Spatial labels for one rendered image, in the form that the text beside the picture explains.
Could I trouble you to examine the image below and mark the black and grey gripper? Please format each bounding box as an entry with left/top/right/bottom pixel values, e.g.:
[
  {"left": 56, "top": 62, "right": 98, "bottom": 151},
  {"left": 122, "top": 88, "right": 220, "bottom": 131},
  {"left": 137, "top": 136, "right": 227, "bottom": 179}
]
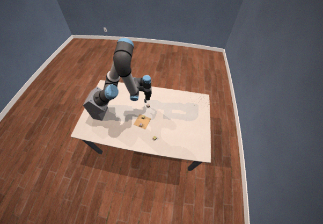
[{"left": 140, "top": 86, "right": 152, "bottom": 103}]

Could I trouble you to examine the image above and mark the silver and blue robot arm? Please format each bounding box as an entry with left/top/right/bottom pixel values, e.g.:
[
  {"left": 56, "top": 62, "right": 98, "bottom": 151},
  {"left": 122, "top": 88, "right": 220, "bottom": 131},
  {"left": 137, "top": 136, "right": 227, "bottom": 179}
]
[{"left": 93, "top": 38, "right": 151, "bottom": 106}]

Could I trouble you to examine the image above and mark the tan flat mat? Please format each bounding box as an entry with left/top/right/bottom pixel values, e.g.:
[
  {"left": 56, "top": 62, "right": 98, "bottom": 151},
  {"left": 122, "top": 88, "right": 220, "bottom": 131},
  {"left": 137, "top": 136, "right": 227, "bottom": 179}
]
[{"left": 134, "top": 114, "right": 151, "bottom": 129}]

